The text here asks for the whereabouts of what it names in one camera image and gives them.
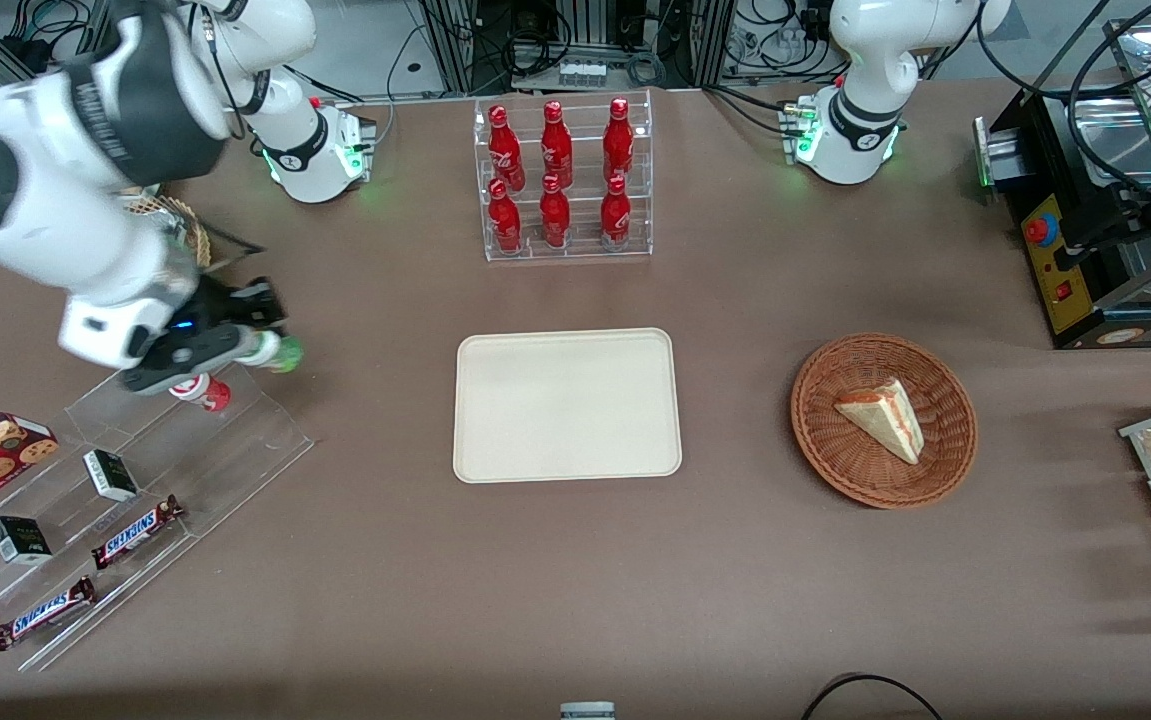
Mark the grey device edge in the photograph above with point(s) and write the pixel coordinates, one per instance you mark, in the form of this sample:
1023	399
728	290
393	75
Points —
587	712

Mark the white power strip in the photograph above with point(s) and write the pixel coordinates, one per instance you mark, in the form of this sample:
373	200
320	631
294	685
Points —
582	72

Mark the green gum bottle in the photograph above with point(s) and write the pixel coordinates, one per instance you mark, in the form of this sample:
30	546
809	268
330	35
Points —
283	354

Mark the aluminium frame rack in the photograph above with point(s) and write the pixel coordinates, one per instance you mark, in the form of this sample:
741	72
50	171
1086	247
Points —
455	45

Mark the black sealing machine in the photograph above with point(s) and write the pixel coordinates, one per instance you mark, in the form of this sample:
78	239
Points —
1085	310

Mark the red cola bottle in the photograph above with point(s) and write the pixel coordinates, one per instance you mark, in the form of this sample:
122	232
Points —
556	148
505	150
505	222
615	215
618	142
555	215

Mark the clear acrylic stepped stand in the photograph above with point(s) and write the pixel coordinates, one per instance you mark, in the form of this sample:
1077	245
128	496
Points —
235	440

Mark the oval wicker basket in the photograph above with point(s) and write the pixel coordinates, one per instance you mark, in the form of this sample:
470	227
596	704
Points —
199	240

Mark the round wicker basket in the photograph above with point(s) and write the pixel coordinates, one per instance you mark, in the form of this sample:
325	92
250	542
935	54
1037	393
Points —
835	450

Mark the small black box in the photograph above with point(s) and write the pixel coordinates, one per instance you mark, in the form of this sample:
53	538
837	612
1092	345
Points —
111	475
20	540

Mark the wrapped triangle sandwich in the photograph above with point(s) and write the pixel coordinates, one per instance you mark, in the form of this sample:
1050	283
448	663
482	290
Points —
885	420

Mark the beige rectangular tray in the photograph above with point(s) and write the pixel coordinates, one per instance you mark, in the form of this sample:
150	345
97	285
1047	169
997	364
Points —
567	405

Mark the clear acrylic bottle rack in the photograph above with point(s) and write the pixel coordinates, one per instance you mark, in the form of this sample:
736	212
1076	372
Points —
583	215

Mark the Snickers chocolate bar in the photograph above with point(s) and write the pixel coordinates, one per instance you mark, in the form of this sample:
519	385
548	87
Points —
135	532
43	613

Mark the red gum bottle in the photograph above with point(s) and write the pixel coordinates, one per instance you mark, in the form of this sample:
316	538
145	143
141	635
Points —
213	396

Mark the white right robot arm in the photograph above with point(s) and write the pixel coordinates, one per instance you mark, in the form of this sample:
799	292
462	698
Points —
85	150

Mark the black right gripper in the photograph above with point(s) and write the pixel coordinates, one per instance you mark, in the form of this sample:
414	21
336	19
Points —
216	301

